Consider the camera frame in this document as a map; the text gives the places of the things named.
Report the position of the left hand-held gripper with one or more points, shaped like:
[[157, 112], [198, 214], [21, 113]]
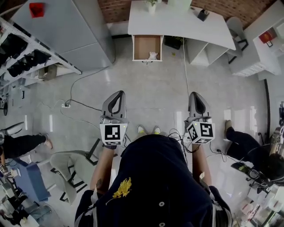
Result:
[[113, 133]]

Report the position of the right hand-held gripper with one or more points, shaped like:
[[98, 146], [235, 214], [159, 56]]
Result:
[[200, 131]]

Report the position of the white wooden drawer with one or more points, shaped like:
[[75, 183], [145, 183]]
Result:
[[144, 45]]

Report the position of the person's left forearm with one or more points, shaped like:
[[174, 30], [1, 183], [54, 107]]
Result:
[[101, 168]]

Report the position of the person's right forearm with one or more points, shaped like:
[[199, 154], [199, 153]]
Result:
[[200, 164]]

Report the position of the person's left shoe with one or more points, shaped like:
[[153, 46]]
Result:
[[141, 129]]

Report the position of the person's shoe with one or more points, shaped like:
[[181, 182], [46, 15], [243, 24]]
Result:
[[157, 130], [141, 129]]

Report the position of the person's right shoe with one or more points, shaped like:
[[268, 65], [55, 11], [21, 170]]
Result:
[[157, 130]]

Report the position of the white power strip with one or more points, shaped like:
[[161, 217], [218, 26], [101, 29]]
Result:
[[66, 105]]

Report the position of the white open shelf unit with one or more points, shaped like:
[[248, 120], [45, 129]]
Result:
[[204, 52]]

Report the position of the black box under desk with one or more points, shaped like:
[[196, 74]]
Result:
[[173, 42]]

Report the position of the grey chair with black legs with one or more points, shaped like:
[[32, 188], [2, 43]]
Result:
[[237, 28], [66, 168]]

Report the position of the person's dark shirt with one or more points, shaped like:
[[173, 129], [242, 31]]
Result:
[[155, 177]]

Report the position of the white side cabinet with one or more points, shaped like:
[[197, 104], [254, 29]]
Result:
[[264, 55]]

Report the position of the white desk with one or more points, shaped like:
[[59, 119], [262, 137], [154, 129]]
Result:
[[177, 24]]

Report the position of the grey metal cabinet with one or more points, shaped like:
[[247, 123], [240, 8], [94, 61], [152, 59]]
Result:
[[66, 28]]

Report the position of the black device on desk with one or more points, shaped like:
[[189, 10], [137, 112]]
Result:
[[203, 14]]

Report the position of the red box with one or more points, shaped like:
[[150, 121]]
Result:
[[266, 37]]

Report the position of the white potted plant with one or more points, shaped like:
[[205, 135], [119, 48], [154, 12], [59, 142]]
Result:
[[152, 6]]

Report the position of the blue box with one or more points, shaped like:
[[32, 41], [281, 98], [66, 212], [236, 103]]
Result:
[[33, 179]]

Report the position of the red object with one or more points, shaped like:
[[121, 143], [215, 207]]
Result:
[[36, 10]]

